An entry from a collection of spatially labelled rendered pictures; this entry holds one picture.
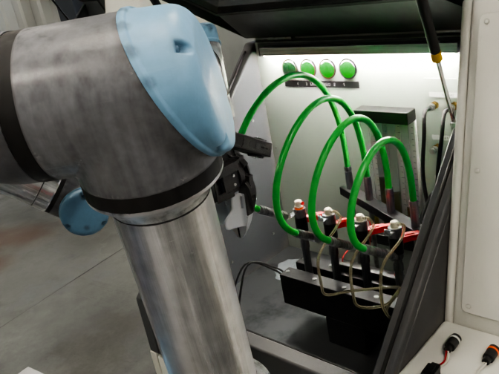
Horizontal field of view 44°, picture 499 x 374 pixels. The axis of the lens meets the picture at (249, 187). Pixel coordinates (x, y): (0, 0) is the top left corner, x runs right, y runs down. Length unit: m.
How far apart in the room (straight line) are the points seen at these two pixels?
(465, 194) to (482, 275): 0.15
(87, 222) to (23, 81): 0.55
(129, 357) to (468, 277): 2.12
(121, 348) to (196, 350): 2.57
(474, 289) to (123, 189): 0.86
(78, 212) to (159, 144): 0.54
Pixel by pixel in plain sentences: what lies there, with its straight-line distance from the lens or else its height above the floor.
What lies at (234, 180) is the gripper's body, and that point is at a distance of 0.99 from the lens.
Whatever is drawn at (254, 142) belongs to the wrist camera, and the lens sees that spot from 1.02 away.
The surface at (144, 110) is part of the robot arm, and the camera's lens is 0.42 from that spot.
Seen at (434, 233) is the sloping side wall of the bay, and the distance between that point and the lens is 1.17.
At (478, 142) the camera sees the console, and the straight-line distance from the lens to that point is 1.14.
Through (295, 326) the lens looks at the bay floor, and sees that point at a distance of 1.53.
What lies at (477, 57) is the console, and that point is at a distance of 1.14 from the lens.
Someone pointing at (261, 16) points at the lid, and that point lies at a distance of 1.51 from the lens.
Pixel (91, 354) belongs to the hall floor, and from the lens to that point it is 3.17.
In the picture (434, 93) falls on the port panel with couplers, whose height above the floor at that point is 1.33.
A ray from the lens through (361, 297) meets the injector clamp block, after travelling 1.33.
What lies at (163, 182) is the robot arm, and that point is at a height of 1.56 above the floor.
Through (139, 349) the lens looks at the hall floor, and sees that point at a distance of 3.09.
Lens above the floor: 1.71
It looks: 22 degrees down
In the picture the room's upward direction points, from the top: 11 degrees counter-clockwise
